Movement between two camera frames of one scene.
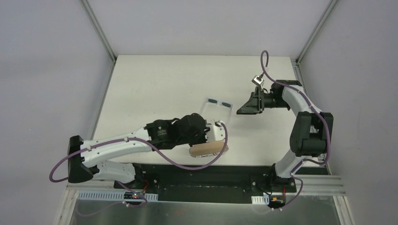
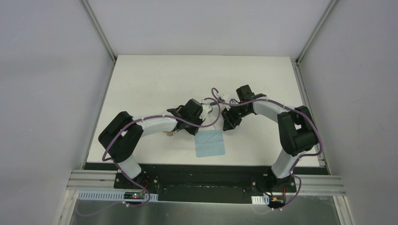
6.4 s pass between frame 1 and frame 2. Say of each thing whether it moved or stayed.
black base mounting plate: stayed
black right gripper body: moved
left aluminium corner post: stayed
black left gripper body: moved
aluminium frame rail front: stayed
